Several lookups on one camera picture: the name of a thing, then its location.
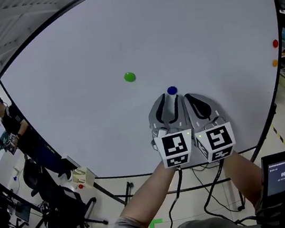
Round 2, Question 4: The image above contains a green round magnet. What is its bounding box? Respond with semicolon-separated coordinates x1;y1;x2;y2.
123;71;137;84

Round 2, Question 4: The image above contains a white whiteboard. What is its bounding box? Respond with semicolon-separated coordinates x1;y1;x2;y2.
0;0;285;196

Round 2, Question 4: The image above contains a green floor tape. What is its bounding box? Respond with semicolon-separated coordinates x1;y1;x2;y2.
148;218;165;228

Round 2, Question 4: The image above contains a person's left forearm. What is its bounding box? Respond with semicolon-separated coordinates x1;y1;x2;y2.
111;157;189;228

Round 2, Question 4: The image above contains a black laptop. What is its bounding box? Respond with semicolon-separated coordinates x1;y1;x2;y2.
12;199;34;226

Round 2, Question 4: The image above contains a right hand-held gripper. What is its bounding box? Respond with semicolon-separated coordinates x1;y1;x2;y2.
183;87;239;165

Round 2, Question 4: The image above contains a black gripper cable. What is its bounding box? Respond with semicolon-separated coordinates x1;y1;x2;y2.
195;155;259;228
158;165;193;228

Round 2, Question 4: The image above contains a beige plastic box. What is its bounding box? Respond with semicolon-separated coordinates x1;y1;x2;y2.
70;165;99;191

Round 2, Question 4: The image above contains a person's right forearm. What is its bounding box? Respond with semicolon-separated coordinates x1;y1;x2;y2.
221;145;270;217

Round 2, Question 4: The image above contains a blue round magnet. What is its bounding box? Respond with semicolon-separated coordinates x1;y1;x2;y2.
166;85;179;97

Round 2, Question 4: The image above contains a black whiteboard eraser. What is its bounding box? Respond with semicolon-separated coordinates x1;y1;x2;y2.
65;154;82;172

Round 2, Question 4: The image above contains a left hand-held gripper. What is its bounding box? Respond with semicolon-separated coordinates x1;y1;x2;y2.
144;90;197;171

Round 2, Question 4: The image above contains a black whiteboard stand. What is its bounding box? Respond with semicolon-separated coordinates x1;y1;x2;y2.
83;102;285;228

